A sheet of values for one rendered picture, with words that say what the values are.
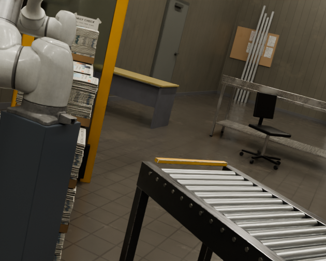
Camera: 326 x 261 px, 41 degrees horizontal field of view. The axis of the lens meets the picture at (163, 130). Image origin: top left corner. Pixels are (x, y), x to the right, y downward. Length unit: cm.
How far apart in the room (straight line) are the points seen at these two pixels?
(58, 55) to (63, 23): 60
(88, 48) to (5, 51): 161
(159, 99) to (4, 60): 501
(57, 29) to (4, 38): 58
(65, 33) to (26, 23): 18
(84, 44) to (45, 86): 161
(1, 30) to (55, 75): 23
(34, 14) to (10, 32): 52
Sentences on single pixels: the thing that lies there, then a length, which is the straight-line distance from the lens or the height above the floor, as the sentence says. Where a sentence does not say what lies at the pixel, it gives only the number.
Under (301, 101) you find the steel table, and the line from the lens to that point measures 666.
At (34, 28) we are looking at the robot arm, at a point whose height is 127.
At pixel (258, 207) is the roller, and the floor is 80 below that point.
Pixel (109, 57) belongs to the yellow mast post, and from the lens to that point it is 365.
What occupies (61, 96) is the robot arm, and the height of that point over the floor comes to 110.
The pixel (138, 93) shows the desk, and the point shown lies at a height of 44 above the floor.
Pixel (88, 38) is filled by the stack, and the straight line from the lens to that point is 310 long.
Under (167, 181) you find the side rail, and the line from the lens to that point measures 185.
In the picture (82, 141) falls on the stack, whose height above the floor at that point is 83.
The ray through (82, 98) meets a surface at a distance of 225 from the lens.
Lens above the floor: 138
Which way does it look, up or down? 12 degrees down
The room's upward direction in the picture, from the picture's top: 14 degrees clockwise
